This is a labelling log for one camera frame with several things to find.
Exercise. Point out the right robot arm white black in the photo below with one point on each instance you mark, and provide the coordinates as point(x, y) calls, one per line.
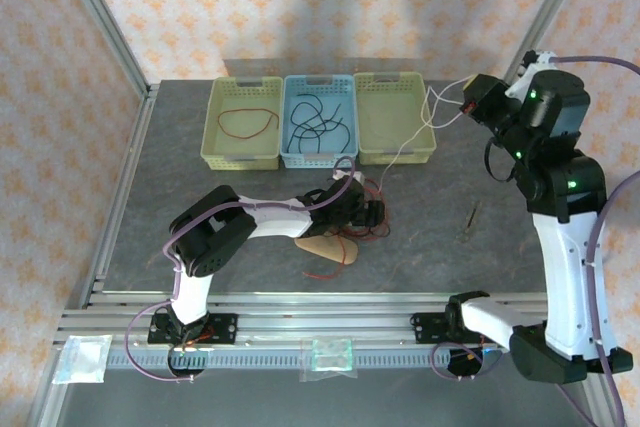
point(570, 272)

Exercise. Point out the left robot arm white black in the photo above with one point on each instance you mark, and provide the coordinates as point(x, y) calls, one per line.
point(275, 219)

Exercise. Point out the small dark tool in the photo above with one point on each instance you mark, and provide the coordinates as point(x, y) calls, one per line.
point(470, 222)

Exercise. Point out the yellow-green perforated plastic basket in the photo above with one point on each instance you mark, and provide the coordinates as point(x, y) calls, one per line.
point(242, 147)
point(390, 117)

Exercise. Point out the blue perforated plastic basket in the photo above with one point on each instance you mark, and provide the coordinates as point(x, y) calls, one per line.
point(330, 92)

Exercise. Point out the clear plastic bag green content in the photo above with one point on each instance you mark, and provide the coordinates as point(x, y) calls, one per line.
point(327, 354)

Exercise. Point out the white plastic bag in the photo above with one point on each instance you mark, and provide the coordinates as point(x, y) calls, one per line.
point(82, 359)

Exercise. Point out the aluminium frame post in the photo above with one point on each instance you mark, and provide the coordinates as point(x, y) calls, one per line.
point(547, 12)
point(104, 12)

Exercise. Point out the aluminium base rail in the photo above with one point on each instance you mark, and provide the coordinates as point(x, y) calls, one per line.
point(325, 317)

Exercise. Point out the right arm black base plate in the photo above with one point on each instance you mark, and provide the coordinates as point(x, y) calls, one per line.
point(427, 327)

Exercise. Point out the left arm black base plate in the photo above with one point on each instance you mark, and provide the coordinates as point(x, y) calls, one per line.
point(220, 328)

